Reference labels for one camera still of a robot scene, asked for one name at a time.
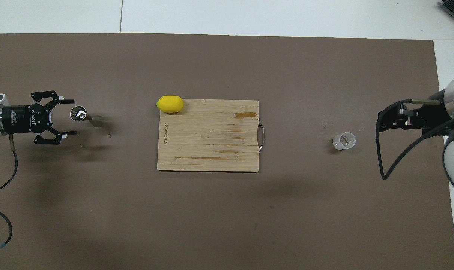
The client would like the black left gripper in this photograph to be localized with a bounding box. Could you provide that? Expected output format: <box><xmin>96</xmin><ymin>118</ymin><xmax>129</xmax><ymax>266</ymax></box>
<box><xmin>0</xmin><ymin>90</ymin><xmax>78</xmax><ymax>146</ymax></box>

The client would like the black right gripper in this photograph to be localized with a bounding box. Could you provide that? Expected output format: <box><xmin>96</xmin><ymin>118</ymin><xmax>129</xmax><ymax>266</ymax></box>
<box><xmin>377</xmin><ymin>101</ymin><xmax>454</xmax><ymax>136</ymax></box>

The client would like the steel double jigger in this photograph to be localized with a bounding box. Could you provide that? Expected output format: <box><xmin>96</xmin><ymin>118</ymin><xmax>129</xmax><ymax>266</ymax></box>
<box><xmin>69</xmin><ymin>106</ymin><xmax>104</xmax><ymax>128</ymax></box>

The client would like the clear plastic cup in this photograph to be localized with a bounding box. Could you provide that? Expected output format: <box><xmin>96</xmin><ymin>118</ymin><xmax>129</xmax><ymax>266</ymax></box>
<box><xmin>332</xmin><ymin>132</ymin><xmax>356</xmax><ymax>151</ymax></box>

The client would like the yellow lemon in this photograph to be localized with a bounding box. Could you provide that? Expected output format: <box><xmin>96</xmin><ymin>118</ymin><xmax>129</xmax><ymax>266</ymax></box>
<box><xmin>156</xmin><ymin>95</ymin><xmax>184</xmax><ymax>114</ymax></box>

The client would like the wooden cutting board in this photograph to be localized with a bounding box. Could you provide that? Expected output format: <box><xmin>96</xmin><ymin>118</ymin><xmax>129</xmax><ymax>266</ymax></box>
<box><xmin>157</xmin><ymin>99</ymin><xmax>265</xmax><ymax>173</ymax></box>

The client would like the brown table mat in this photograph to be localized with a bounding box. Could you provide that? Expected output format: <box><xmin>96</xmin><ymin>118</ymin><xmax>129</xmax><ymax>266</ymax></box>
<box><xmin>0</xmin><ymin>33</ymin><xmax>454</xmax><ymax>270</ymax></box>

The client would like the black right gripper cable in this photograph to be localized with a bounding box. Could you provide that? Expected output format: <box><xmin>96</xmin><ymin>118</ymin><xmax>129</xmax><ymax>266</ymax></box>
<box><xmin>376</xmin><ymin>98</ymin><xmax>454</xmax><ymax>180</ymax></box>

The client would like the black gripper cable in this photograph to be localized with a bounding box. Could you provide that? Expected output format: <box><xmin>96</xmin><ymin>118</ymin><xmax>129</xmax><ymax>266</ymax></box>
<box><xmin>376</xmin><ymin>98</ymin><xmax>454</xmax><ymax>180</ymax></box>
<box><xmin>0</xmin><ymin>134</ymin><xmax>19</xmax><ymax>258</ymax></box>

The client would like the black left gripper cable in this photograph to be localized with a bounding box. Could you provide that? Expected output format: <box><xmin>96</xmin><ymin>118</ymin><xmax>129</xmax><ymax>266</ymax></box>
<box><xmin>0</xmin><ymin>134</ymin><xmax>19</xmax><ymax>258</ymax></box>

